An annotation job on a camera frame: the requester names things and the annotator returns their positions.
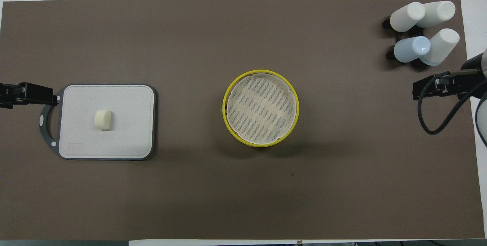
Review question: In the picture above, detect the yellow bamboo steamer base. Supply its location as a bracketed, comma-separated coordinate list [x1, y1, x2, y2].
[223, 103, 300, 148]

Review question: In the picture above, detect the plain white cup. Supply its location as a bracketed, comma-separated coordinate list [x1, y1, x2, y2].
[390, 2, 426, 33]

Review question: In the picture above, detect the white steamed bun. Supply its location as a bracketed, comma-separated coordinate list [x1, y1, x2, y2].
[94, 109, 113, 131]

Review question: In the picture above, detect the white cutting board grey rim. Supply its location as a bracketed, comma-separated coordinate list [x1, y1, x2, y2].
[39, 84, 157, 161]

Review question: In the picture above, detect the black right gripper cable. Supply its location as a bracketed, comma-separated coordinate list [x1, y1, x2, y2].
[417, 70, 481, 135]

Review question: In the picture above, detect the black cup rack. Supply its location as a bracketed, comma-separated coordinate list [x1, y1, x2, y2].
[383, 17, 427, 61]

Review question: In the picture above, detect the brown table mat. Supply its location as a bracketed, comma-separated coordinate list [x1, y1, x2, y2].
[0, 0, 485, 241]

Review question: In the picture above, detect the light blue cup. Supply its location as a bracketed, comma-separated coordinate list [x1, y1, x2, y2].
[394, 36, 431, 63]

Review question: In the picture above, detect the white cup blue rim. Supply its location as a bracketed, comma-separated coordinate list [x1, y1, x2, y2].
[420, 29, 460, 66]
[417, 1, 456, 29]

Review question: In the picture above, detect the yellow steamer lid woven top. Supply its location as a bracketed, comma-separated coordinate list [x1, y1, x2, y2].
[223, 70, 300, 146]

